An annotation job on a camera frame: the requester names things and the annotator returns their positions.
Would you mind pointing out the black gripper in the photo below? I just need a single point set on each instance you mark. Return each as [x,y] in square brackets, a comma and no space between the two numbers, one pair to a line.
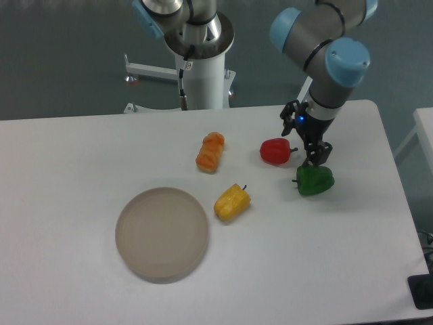
[310,130]

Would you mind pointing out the red bell pepper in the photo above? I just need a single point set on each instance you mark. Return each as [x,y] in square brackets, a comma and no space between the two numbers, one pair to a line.
[276,151]

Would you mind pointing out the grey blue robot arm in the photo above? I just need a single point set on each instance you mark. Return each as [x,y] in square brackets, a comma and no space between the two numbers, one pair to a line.
[315,41]

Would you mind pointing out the green bell pepper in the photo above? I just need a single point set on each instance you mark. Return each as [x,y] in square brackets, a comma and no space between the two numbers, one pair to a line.
[313,180]

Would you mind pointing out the yellow bell pepper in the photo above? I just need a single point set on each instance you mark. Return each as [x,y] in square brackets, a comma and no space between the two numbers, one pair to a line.
[232,202]

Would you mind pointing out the orange bell pepper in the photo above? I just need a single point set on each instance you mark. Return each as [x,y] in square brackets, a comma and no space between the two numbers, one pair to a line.
[210,152]

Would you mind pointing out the white side table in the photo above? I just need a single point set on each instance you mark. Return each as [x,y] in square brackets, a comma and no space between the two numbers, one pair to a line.
[421,134]

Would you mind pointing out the round beige plate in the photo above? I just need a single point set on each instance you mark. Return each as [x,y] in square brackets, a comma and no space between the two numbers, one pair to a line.
[162,234]

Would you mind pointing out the black device at edge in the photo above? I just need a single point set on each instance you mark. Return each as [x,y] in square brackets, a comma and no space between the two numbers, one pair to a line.
[421,290]

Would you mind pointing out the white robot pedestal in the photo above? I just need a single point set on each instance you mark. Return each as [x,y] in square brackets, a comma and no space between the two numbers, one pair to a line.
[199,51]

